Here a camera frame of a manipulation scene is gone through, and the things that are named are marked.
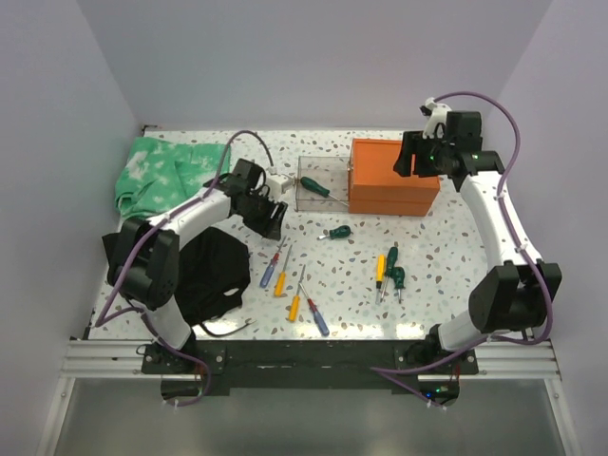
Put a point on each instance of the short green screwdriver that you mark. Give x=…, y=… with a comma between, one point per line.
x=398, y=276

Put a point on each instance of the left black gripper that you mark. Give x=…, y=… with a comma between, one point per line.
x=268, y=226

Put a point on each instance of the orange drawer box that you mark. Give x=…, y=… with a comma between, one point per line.
x=375, y=188

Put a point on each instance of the green orange-capped screwdriver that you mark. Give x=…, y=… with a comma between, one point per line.
x=390, y=264

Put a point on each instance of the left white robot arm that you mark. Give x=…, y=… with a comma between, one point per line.
x=187, y=220

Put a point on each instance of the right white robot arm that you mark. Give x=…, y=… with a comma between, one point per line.
x=518, y=289

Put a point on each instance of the yellow black screwdriver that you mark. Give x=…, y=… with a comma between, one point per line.
x=379, y=278

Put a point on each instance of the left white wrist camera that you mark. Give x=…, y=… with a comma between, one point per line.
x=277, y=183

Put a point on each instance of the clear drawer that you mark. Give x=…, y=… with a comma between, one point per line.
x=332, y=173

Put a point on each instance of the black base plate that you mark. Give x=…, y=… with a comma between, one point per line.
x=217, y=367

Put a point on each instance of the long green screwdriver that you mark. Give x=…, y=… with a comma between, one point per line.
x=315, y=187

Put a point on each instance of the stubby green screwdriver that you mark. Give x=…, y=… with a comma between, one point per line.
x=343, y=231

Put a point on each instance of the black cloth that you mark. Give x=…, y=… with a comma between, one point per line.
x=206, y=277

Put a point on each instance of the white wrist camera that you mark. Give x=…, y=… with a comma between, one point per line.
x=436, y=114
x=277, y=183

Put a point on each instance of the yellow thin screwdriver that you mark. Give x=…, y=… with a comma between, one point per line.
x=295, y=302
x=279, y=286

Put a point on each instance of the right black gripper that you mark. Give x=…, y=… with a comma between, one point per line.
x=413, y=142

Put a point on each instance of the green white cloth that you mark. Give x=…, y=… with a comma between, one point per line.
x=160, y=175

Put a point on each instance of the blue red screwdriver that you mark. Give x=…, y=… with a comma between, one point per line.
x=265, y=279
x=318, y=319

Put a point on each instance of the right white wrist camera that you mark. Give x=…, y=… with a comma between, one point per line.
x=436, y=114

